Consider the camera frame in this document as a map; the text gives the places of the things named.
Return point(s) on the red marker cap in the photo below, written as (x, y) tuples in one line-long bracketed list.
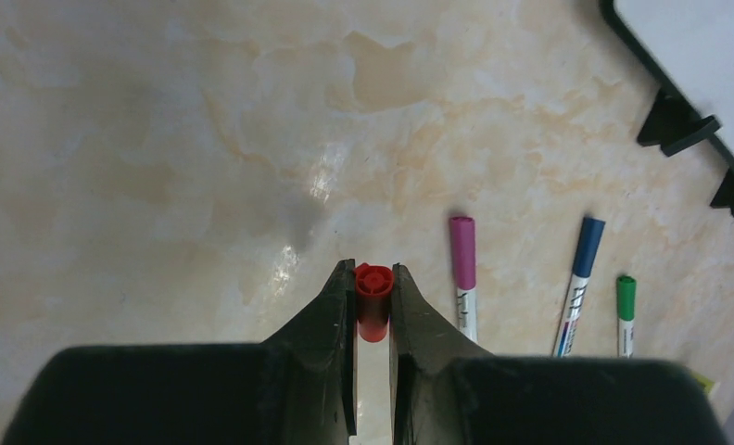
[(373, 285)]

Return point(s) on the blue capped marker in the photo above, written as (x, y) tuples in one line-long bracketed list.
[(586, 250)]

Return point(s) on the green capped marker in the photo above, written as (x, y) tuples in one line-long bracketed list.
[(625, 298)]

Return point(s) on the white whiteboard black frame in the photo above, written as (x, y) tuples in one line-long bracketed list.
[(688, 49)]

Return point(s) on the pink capped marker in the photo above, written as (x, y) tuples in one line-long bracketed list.
[(463, 255)]

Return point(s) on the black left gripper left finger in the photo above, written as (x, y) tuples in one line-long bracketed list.
[(295, 387)]

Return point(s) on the green lego brick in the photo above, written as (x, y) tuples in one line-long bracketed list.
[(707, 384)]

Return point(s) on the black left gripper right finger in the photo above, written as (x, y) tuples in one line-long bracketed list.
[(448, 390)]

